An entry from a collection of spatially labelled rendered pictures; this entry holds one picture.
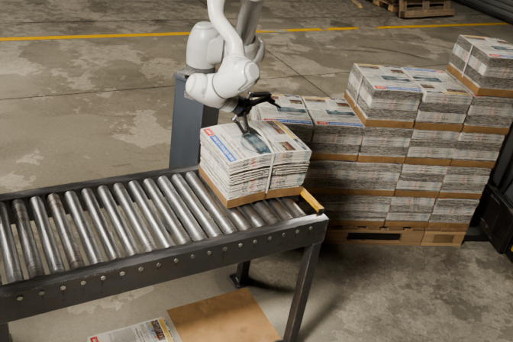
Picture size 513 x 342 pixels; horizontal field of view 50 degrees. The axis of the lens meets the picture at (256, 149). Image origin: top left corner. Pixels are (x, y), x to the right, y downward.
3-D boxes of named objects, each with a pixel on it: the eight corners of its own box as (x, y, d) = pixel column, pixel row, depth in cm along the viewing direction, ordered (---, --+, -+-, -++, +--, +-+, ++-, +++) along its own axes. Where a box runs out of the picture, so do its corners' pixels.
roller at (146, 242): (122, 189, 233) (123, 180, 231) (160, 260, 199) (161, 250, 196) (111, 191, 231) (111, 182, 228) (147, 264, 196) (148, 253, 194)
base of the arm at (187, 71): (171, 75, 283) (172, 65, 280) (195, 64, 300) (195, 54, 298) (201, 85, 277) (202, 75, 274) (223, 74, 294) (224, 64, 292)
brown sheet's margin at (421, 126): (389, 100, 339) (392, 93, 337) (432, 102, 345) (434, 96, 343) (414, 129, 307) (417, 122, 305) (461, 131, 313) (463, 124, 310)
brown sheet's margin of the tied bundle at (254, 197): (230, 165, 250) (230, 156, 248) (260, 200, 229) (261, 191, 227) (198, 172, 243) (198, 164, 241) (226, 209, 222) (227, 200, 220)
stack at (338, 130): (235, 205, 363) (252, 91, 323) (398, 210, 386) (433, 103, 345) (242, 243, 330) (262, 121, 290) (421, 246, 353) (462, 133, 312)
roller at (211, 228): (179, 180, 245) (180, 171, 243) (225, 245, 211) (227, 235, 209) (169, 182, 243) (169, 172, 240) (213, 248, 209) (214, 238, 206)
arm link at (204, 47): (186, 56, 293) (189, 16, 283) (220, 60, 296) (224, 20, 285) (184, 67, 279) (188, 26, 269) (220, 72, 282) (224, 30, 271)
